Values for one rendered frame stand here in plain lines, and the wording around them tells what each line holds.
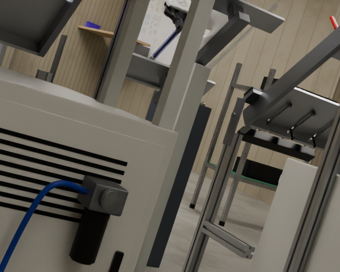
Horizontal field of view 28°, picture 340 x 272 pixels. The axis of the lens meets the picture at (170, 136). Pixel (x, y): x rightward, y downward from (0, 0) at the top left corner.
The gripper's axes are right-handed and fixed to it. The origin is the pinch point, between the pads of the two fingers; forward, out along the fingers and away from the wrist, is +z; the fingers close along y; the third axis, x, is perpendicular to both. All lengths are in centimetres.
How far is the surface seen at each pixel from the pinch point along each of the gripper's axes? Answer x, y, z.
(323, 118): 8, 64, 9
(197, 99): 12.0, 10.2, 17.2
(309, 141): 19, 66, 11
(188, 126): 18.9, 10.0, 22.8
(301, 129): 17, 61, 8
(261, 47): 233, 331, -397
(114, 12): 422, 270, -649
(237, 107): 16.9, 32.1, 7.9
